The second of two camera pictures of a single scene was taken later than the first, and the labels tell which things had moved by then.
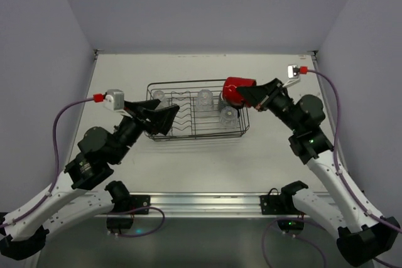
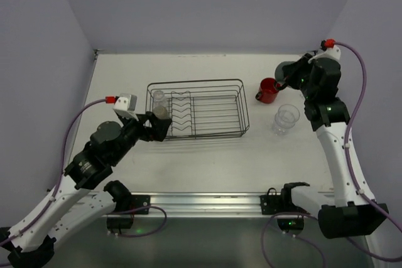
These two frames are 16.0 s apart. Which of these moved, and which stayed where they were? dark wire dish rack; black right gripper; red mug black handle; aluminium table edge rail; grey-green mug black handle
Moved: black right gripper; red mug black handle; grey-green mug black handle
Stayed: dark wire dish rack; aluminium table edge rail
